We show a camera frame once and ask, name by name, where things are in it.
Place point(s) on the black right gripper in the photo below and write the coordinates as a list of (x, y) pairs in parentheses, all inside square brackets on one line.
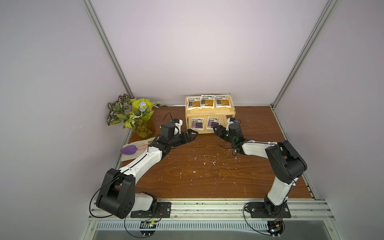
[(222, 133)]

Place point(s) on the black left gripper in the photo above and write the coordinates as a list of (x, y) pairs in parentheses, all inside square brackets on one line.
[(188, 138)]

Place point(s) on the purple coffee bag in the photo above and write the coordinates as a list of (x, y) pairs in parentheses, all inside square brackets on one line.
[(213, 123), (197, 124)]

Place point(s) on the yellow coffee bag small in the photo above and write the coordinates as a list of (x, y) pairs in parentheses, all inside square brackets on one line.
[(223, 101)]

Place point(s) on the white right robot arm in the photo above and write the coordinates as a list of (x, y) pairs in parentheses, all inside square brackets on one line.
[(287, 164)]

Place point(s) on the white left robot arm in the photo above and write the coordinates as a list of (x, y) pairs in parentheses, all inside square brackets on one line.
[(117, 195)]

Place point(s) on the light wooden two-tier shelf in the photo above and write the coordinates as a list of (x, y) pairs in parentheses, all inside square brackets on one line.
[(222, 113)]

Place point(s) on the green artificial plant in vase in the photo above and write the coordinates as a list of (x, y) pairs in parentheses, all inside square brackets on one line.
[(135, 114)]

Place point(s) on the left circuit board connector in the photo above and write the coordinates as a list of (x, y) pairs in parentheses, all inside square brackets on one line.
[(148, 228)]

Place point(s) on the circuit board connector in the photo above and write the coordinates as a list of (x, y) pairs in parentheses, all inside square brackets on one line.
[(276, 227), (148, 228)]

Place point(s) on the right circuit board connector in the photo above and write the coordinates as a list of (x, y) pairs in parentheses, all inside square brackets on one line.
[(276, 227)]

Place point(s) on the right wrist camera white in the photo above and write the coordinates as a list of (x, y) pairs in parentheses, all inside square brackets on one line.
[(231, 121)]

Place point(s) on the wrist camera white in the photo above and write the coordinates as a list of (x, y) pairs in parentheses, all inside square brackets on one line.
[(231, 121), (178, 124)]

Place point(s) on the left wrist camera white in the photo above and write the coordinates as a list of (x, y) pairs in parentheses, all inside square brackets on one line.
[(178, 124)]

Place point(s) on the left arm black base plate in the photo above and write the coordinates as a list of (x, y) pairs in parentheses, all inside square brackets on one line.
[(157, 210)]

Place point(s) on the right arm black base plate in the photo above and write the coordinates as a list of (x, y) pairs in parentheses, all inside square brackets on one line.
[(267, 210)]

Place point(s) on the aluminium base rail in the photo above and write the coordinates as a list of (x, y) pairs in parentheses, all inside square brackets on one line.
[(217, 215)]

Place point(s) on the aluminium frame corner post left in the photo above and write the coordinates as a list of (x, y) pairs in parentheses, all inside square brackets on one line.
[(91, 11)]

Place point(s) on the aluminium frame corner post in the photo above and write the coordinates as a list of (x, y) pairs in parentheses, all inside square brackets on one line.
[(321, 22), (91, 11)]

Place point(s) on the aluminium frame corner post right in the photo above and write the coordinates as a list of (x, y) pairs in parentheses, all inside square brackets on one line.
[(321, 22)]

